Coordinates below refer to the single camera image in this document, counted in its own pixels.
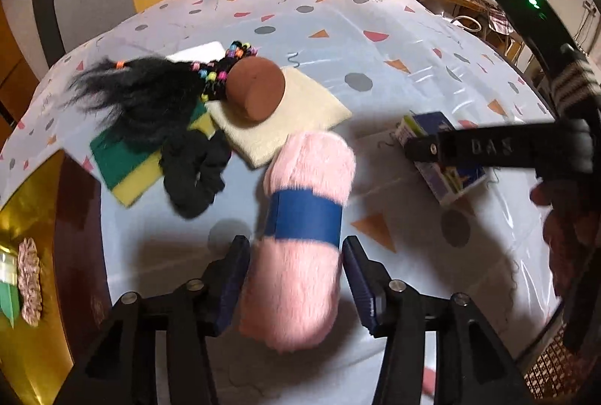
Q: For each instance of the perforated orange basket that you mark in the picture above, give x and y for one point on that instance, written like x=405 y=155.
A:
x=549 y=362

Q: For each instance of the wooden cabinet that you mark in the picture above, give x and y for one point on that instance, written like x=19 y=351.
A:
x=14 y=71

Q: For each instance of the blue and white tissue pack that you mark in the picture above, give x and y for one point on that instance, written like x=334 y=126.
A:
x=453 y=185

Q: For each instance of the white sponge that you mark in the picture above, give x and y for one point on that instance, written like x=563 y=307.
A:
x=197 y=53

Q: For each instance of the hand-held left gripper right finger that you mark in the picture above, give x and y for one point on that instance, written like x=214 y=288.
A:
x=360 y=290

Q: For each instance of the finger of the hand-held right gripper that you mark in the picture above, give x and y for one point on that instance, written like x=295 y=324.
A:
x=474 y=149

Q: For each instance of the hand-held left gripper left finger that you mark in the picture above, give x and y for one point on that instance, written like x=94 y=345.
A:
x=229 y=290

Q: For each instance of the green and white soft item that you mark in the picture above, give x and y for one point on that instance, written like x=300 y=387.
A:
x=9 y=304

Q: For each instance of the brown round puff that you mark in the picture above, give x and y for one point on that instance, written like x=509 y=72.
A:
x=256 y=88

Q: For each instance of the cream square cloth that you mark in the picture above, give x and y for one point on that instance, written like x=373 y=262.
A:
x=312 y=104

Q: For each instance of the black scrunchie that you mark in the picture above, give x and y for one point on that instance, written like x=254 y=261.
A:
x=192 y=179

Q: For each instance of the patterned plastic tablecloth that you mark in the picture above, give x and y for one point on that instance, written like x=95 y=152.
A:
x=375 y=57

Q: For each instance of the gold tray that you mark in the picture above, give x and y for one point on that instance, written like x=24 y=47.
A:
x=28 y=207

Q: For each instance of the pink fluffy yarn ball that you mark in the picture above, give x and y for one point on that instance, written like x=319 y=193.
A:
x=291 y=292

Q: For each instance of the person's right hand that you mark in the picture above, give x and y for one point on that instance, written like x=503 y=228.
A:
x=561 y=236

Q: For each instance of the green and yellow sponge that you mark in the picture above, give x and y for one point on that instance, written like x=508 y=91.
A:
x=123 y=172

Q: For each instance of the pink patterned scrunchie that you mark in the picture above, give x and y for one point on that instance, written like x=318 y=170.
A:
x=29 y=283

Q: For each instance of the black wig with coloured beads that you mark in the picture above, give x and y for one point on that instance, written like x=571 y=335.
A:
x=141 y=95

